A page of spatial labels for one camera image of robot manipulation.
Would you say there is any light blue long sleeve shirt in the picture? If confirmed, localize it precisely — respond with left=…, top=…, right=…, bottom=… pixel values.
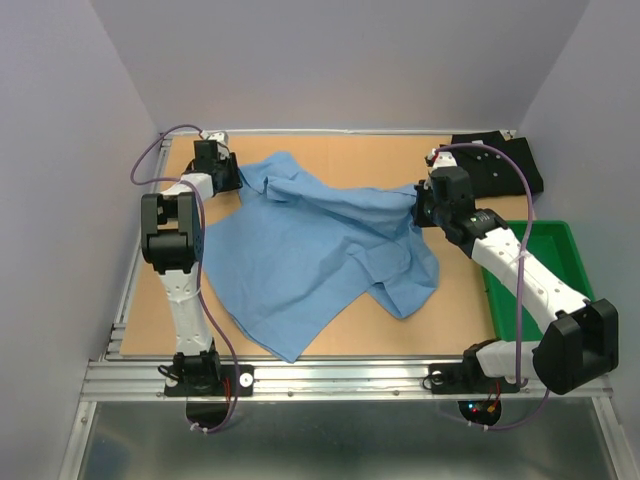
left=203, top=152, right=439, bottom=363

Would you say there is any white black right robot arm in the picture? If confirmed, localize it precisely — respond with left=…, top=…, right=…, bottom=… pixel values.
left=412, top=166, right=619, bottom=395

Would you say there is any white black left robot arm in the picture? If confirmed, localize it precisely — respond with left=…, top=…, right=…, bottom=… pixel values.
left=141, top=132, right=242, bottom=397

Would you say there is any folded black shirt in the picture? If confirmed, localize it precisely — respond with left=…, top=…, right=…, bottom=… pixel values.
left=449, top=131, right=544, bottom=198

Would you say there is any green plastic tray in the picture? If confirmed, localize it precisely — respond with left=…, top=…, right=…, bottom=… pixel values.
left=472, top=220, right=593, bottom=342

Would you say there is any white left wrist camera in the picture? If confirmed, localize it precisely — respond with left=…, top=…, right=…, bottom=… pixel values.
left=199, top=130, right=229, bottom=144

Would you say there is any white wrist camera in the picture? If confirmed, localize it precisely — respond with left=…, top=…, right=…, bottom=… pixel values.
left=425, top=149, right=457, bottom=169
left=199, top=130, right=229, bottom=144

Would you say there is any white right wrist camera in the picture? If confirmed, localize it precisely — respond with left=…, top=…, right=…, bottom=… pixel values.
left=425, top=149, right=457, bottom=169

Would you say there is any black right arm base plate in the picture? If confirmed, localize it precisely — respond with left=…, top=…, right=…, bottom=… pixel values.
left=422, top=362, right=520, bottom=395

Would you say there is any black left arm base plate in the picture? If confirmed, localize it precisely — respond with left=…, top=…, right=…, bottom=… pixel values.
left=159, top=364, right=254, bottom=398

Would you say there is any aluminium table frame rail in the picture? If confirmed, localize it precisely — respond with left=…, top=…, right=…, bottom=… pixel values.
left=59, top=130, right=621, bottom=480

